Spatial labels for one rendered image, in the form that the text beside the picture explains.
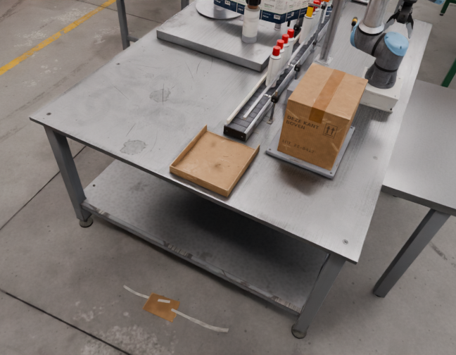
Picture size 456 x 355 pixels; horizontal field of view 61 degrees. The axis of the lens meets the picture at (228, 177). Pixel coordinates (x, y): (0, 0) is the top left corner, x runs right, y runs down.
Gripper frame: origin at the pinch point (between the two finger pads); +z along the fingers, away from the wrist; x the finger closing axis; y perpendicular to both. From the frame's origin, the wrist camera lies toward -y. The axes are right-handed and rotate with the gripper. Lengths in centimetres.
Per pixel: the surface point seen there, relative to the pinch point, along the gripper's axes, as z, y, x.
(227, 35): 12, -24, 88
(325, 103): -13, -96, 19
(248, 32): 5, -26, 75
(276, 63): -2, -62, 49
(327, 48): 8.7, -15.5, 31.9
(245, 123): 11, -93, 51
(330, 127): -7, -101, 15
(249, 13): -5, -26, 76
